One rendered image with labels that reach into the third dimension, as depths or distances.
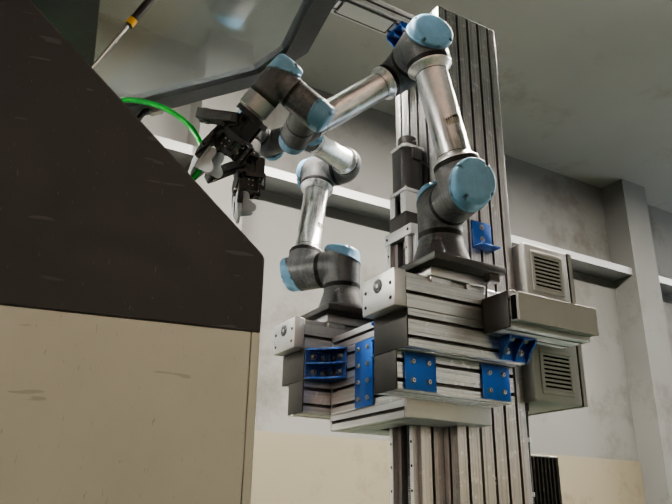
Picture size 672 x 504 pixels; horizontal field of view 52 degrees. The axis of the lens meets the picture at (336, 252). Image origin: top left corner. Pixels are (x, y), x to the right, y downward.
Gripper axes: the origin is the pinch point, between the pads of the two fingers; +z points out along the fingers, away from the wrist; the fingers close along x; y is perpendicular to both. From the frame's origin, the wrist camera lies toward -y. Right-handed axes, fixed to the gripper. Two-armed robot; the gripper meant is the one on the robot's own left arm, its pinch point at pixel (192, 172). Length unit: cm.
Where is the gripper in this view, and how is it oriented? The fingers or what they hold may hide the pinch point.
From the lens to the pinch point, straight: 170.3
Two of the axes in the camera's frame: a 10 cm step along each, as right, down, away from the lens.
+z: -6.4, 7.7, 0.6
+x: 2.5, 1.4, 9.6
